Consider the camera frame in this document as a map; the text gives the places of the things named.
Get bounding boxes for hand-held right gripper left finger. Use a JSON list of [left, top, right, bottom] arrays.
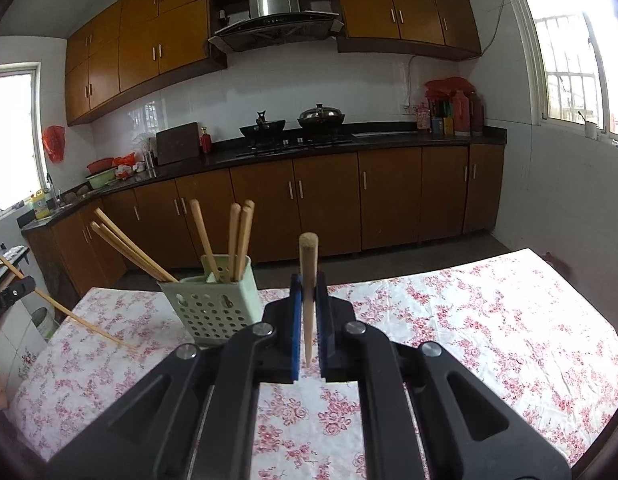
[[46, 274, 305, 480]]

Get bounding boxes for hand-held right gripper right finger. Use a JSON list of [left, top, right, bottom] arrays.
[[315, 271, 572, 480]]

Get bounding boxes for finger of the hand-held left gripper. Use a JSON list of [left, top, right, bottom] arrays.
[[0, 275, 37, 317]]

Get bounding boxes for green perforated utensil holder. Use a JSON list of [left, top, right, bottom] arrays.
[[156, 254, 262, 348]]

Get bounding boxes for sink faucet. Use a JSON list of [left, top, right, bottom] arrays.
[[46, 172, 64, 208]]

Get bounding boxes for green and white basin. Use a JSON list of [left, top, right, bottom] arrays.
[[85, 169, 118, 190]]

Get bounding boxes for floral tablecloth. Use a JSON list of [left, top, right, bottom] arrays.
[[6, 247, 618, 480]]

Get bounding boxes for window beside sink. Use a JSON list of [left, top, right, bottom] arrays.
[[0, 62, 48, 223]]

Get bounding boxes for wooden base cabinets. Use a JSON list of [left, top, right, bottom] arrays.
[[24, 142, 506, 301]]

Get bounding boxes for hanging red plastic bag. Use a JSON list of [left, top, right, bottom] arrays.
[[42, 125, 66, 163]]

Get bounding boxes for orange plastic bag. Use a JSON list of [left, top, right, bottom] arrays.
[[113, 152, 140, 181]]

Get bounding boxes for black gas stove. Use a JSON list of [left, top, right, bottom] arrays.
[[235, 132, 355, 157]]

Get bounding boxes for black wok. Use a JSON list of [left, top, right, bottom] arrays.
[[239, 109, 286, 140]]

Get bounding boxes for lidded metal pot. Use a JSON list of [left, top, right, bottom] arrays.
[[297, 104, 346, 128]]

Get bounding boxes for dark brown cutting board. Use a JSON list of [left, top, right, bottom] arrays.
[[155, 121, 201, 166]]

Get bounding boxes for black kitchen countertop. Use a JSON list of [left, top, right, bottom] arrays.
[[16, 122, 507, 233]]

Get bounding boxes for row of condiment bottles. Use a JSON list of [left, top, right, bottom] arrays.
[[416, 87, 485, 137]]

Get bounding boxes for red bag behind bottles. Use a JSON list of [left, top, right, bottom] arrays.
[[424, 77, 472, 98]]

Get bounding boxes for barred window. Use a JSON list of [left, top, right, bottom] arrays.
[[506, 0, 618, 153]]

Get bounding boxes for wooden wall cabinets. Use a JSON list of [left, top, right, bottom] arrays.
[[334, 0, 484, 60], [65, 0, 229, 127]]

